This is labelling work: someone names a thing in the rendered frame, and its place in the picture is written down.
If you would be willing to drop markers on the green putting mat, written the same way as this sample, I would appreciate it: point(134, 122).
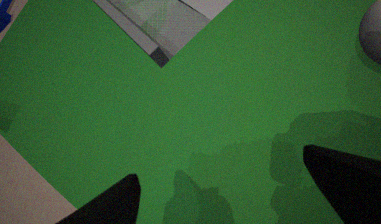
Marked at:
point(216, 135)

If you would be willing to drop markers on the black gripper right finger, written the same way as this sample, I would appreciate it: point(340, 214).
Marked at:
point(352, 184)

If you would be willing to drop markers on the grey ball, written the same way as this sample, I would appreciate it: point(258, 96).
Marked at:
point(370, 32)

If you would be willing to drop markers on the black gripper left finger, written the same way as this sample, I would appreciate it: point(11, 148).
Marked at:
point(117, 205)

